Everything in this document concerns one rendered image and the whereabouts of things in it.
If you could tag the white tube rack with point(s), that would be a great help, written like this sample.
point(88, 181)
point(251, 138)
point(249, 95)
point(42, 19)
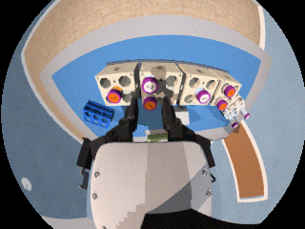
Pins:
point(233, 106)

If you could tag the blue tube rack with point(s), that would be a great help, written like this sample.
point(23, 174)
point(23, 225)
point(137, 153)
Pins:
point(94, 109)

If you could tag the orange tube with purple cap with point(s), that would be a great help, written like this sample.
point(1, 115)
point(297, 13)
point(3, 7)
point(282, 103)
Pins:
point(115, 95)

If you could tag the blue bench mat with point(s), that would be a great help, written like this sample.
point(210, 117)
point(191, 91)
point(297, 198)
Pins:
point(76, 81)

